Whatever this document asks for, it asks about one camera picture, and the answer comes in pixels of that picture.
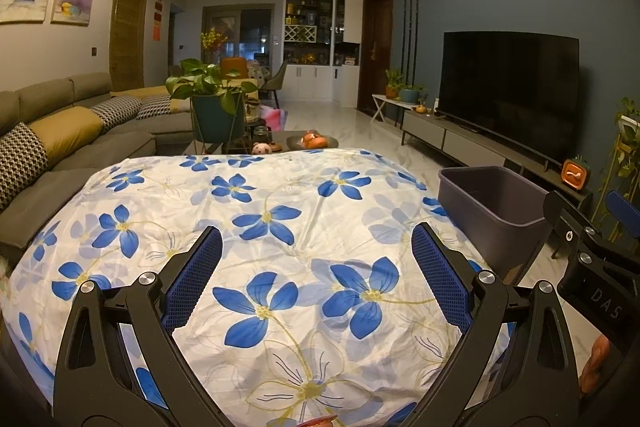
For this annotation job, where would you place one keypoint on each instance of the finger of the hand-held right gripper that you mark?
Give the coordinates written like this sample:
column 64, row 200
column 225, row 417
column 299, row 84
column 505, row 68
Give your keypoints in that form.
column 622, row 209
column 560, row 212

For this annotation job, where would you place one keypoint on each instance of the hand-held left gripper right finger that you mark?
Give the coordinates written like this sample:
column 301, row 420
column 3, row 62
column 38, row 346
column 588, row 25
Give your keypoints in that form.
column 442, row 279

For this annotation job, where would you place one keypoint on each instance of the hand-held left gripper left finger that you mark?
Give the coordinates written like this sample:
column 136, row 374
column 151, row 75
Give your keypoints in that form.
column 192, row 279

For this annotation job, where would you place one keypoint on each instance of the grey plastic bin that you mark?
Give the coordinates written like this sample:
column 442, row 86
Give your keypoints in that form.
column 480, row 197

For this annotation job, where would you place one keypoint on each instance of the person's right hand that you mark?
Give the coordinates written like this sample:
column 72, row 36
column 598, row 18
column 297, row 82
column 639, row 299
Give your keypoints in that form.
column 595, row 362

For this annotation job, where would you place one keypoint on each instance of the tall pothos on stand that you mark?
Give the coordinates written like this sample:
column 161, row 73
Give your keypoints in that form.
column 625, row 122

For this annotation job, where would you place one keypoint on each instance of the blue floral tablecloth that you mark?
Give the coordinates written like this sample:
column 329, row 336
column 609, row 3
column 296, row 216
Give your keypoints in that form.
column 280, row 187

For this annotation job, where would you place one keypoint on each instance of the flat screen television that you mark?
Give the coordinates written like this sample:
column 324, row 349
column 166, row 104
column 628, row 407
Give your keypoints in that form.
column 505, row 92

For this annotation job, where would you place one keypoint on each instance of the pink pig toy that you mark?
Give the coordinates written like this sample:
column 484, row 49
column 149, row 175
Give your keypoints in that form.
column 261, row 148

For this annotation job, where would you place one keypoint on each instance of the grey television cabinet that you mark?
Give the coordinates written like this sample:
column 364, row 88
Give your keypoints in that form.
column 425, row 127

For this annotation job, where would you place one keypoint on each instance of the grey sofa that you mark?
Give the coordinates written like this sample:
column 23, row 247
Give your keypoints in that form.
column 100, row 152

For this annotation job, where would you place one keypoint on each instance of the pothos in large teal pot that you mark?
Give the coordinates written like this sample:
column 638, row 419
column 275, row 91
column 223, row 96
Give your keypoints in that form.
column 215, row 117

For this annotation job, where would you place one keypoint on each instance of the dark coffee table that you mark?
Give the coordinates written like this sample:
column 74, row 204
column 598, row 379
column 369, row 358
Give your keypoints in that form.
column 277, row 138

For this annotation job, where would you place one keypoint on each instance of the striped cushion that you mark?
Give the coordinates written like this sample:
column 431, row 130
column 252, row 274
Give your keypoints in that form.
column 155, row 106

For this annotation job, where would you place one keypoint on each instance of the pink gift bag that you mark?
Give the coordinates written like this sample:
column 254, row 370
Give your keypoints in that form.
column 274, row 117

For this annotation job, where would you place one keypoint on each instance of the plate of oranges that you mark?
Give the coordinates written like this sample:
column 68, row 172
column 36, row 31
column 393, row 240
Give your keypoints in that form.
column 312, row 141

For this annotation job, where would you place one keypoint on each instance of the small houndstooth cushion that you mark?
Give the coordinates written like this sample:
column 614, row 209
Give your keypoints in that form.
column 117, row 109

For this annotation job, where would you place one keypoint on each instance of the plant in small teal pot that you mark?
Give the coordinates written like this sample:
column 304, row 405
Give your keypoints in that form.
column 410, row 95

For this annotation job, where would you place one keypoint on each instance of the white folding stand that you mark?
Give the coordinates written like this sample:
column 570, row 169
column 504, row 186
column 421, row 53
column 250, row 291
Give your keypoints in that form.
column 382, row 99

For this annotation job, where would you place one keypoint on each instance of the yellow sofa blanket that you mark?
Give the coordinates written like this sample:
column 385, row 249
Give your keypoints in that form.
column 145, row 91

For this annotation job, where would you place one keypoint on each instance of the plant in orange pot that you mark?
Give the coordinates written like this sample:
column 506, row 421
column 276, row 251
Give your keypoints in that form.
column 392, row 89

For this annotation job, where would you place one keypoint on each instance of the yellow cushion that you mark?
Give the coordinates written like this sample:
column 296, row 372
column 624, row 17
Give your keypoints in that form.
column 65, row 127

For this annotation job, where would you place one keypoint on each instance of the dining table with yellow cloth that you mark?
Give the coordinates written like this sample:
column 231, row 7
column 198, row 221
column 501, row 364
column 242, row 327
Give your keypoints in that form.
column 247, row 87

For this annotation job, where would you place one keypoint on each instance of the large houndstooth cushion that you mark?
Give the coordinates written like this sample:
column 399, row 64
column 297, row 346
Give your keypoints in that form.
column 22, row 157

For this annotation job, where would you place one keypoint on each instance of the orange chair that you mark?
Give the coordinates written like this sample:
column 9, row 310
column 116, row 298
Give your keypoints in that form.
column 232, row 67

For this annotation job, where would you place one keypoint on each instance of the grey dining chair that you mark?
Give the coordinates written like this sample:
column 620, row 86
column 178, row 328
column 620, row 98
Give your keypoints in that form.
column 275, row 79

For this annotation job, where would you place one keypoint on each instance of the white display cabinet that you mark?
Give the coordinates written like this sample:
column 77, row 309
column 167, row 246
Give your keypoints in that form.
column 310, row 82

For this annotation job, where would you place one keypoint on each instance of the dark wooden door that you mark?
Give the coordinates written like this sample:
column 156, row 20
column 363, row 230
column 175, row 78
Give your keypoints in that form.
column 375, row 52

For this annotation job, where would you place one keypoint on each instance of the yellow flowers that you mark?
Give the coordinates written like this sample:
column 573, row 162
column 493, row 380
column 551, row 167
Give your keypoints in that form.
column 212, row 39

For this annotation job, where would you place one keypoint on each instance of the light wooden door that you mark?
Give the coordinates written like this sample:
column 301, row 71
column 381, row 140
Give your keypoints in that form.
column 127, row 37

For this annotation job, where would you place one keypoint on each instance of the glass balcony door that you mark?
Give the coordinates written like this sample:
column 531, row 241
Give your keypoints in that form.
column 255, row 32

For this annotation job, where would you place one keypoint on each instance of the red wall decorations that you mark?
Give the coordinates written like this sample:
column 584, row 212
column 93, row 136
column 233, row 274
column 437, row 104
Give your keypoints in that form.
column 157, row 14

